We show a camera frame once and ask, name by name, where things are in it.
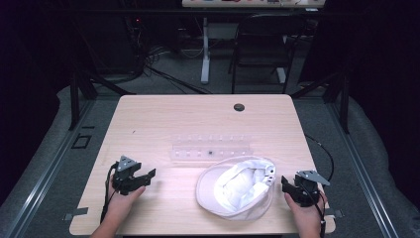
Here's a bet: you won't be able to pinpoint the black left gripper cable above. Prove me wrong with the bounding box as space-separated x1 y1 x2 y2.
99 163 119 224

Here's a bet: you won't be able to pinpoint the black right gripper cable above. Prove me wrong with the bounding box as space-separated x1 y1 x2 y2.
304 133 335 238

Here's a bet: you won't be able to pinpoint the white cap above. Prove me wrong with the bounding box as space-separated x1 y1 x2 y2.
194 155 277 222

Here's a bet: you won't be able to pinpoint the grey tape strip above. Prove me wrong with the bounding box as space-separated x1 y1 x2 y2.
62 206 90 222
324 209 345 220

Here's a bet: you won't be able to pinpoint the person's left hand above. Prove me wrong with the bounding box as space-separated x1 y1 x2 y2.
104 175 147 223

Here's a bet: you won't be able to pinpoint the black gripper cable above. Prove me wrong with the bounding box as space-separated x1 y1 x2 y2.
99 163 119 224
304 133 335 238

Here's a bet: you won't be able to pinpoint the black tape square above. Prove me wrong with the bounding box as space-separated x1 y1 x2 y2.
70 133 93 150

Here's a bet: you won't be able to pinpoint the black chair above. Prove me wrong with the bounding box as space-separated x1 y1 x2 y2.
229 13 309 95

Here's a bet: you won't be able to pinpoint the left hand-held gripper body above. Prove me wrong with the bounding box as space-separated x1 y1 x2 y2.
111 155 144 196

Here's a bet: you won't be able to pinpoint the black metal frame stand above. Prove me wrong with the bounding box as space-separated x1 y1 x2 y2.
289 69 352 135
67 69 137 132

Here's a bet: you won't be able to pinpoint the black floor cables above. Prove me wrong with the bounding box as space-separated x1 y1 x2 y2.
125 19 213 96

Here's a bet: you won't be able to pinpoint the white desk leg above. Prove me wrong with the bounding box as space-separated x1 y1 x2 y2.
200 16 212 85

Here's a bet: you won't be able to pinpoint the person's right hand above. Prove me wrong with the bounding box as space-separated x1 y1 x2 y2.
283 190 329 234

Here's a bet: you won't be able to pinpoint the clear plastic rack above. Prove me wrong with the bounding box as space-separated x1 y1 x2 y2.
170 133 256 164

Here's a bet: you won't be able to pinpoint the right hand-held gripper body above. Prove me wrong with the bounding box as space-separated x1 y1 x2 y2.
292 170 331 208

